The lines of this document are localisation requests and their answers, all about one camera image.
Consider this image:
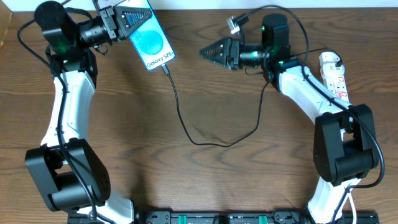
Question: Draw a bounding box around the white power strip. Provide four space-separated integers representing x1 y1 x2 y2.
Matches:
321 70 349 102

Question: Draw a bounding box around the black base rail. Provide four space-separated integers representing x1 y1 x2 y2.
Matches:
67 210 380 224

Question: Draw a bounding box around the black USB charging cable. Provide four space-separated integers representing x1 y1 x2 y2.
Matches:
160 47 343 148

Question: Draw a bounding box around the blue Galaxy smartphone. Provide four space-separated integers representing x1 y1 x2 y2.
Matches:
118 0 175 70

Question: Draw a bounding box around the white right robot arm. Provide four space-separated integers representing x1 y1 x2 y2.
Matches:
200 14 385 223

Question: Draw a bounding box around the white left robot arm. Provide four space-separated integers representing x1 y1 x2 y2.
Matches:
25 1 153 223

